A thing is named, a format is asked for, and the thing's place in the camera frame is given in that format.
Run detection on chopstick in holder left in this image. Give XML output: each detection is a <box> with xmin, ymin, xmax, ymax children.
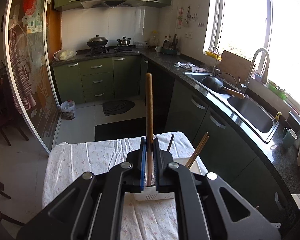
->
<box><xmin>145</xmin><ymin>73</ymin><xmax>153</xmax><ymax>186</ymax></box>

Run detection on green lower cabinets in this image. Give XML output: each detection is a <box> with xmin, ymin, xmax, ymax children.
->
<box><xmin>52</xmin><ymin>53</ymin><xmax>148</xmax><ymax>104</ymax></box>

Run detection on floral white tablecloth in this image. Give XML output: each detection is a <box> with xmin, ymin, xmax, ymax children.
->
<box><xmin>41</xmin><ymin>130</ymin><xmax>208</xmax><ymax>240</ymax></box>

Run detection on small trash bin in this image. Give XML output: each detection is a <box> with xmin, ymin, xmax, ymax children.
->
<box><xmin>60</xmin><ymin>100</ymin><xmax>76</xmax><ymax>120</ymax></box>

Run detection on black pan in sink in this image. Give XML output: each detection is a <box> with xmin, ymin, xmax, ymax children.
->
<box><xmin>201</xmin><ymin>76</ymin><xmax>244</xmax><ymax>99</ymax></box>

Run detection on chopstick in holder right two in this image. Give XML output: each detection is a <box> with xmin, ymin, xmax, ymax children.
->
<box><xmin>187</xmin><ymin>134</ymin><xmax>210</xmax><ymax>169</ymax></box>

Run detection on black wok on stove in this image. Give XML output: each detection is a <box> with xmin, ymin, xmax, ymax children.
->
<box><xmin>87</xmin><ymin>35</ymin><xmax>108</xmax><ymax>48</ymax></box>

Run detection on white plastic utensil holder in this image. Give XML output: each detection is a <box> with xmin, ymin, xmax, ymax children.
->
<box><xmin>133</xmin><ymin>157</ymin><xmax>201</xmax><ymax>202</ymax></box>

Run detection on tall steel faucet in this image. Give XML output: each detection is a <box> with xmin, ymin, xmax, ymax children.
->
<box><xmin>240</xmin><ymin>47</ymin><xmax>270</xmax><ymax>94</ymax></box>

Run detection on chopstick in holder right one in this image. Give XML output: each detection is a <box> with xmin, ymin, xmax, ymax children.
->
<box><xmin>184</xmin><ymin>131</ymin><xmax>209</xmax><ymax>169</ymax></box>

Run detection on gas stove top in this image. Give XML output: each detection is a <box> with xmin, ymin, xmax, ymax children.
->
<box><xmin>85</xmin><ymin>46</ymin><xmax>139</xmax><ymax>56</ymax></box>

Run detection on steel kitchen sink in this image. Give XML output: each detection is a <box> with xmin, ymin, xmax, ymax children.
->
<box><xmin>184</xmin><ymin>72</ymin><xmax>279</xmax><ymax>143</ymax></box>

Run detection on glass sliding door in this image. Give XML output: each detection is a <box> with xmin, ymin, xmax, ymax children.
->
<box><xmin>3</xmin><ymin>0</ymin><xmax>61</xmax><ymax>152</ymax></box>

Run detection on white plastic bag on counter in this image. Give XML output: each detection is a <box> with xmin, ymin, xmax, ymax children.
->
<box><xmin>53</xmin><ymin>49</ymin><xmax>77</xmax><ymax>61</ymax></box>

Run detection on bottles condiment group tray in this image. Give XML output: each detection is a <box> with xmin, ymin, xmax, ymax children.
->
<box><xmin>161</xmin><ymin>34</ymin><xmax>180</xmax><ymax>56</ymax></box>

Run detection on dish cloth on counter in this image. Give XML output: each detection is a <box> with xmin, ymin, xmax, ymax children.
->
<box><xmin>174</xmin><ymin>62</ymin><xmax>206</xmax><ymax>73</ymax></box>

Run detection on green mug on counter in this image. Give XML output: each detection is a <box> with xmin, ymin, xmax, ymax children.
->
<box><xmin>282</xmin><ymin>127</ymin><xmax>298</xmax><ymax>149</ymax></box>

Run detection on black floor mat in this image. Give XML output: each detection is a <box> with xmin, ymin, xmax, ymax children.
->
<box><xmin>102</xmin><ymin>100</ymin><xmax>135</xmax><ymax>116</ymax></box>

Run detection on wooden cutting board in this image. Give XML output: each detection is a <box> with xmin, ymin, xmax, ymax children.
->
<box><xmin>218</xmin><ymin>50</ymin><xmax>251</xmax><ymax>83</ymax></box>

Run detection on chopstick in holder middle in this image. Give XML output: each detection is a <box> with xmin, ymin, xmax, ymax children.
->
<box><xmin>167</xmin><ymin>134</ymin><xmax>174</xmax><ymax>152</ymax></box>

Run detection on steel pot on stove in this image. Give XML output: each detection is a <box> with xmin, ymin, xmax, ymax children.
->
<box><xmin>117</xmin><ymin>36</ymin><xmax>131</xmax><ymax>46</ymax></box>

